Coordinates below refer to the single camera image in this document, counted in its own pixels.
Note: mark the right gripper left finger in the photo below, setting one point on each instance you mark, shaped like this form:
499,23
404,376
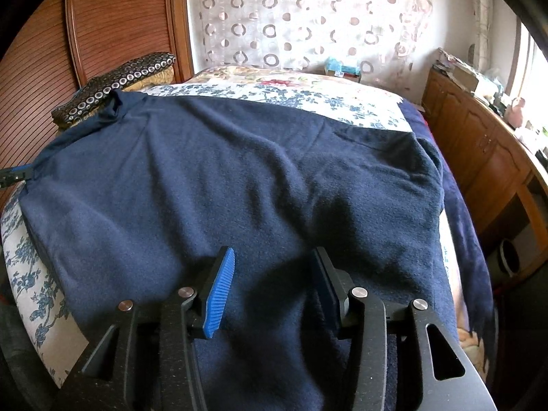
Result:
143,356

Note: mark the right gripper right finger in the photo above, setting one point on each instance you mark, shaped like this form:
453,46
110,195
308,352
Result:
409,340

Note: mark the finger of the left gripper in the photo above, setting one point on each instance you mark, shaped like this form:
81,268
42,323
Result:
14,175

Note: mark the navy printed t-shirt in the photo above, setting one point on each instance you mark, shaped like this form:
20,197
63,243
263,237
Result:
136,201

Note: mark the blue floral white sheet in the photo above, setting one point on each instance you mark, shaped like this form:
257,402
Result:
57,328

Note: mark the dark circle-patterned folded garment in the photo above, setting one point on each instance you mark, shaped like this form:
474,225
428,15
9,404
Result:
156,68

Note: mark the navy fringed blanket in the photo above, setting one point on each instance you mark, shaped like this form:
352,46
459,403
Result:
466,266

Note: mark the wooden louvered wardrobe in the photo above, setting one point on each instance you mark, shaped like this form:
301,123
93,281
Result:
63,44

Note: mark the wooden sideboard cabinet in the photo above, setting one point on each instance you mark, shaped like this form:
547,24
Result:
502,183

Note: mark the floral pink quilt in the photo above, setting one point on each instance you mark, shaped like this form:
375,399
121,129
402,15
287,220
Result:
328,85

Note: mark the cardboard box with blue items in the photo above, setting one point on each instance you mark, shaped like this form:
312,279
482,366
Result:
336,68

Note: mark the pink bottle on sideboard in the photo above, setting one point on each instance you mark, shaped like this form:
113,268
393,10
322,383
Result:
514,113

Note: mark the cardboard box on sideboard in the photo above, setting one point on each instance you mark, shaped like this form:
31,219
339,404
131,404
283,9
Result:
465,78

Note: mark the circle-patterned sheer curtain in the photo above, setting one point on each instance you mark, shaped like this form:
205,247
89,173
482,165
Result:
375,38

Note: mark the window with wooden frame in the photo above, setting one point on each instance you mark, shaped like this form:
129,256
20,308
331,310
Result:
530,81

